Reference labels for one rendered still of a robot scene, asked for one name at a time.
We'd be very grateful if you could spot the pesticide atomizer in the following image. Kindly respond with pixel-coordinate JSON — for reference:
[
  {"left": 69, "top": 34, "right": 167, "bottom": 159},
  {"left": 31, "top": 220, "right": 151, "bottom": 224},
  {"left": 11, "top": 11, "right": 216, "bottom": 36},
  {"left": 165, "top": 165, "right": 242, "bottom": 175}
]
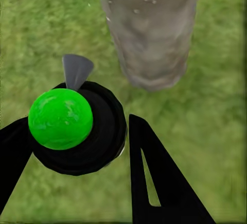
[{"left": 28, "top": 54, "right": 128, "bottom": 176}]

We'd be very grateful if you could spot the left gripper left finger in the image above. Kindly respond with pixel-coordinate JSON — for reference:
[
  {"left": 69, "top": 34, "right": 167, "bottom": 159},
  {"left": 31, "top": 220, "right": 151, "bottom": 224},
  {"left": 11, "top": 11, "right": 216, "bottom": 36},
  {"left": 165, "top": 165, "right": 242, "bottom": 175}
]
[{"left": 0, "top": 116, "right": 33, "bottom": 215}]

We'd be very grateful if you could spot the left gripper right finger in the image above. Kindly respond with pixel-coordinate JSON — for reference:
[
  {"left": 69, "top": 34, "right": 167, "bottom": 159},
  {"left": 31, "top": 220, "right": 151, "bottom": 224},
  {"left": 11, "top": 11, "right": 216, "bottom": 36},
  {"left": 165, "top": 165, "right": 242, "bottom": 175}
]
[{"left": 129, "top": 114, "right": 216, "bottom": 224}]

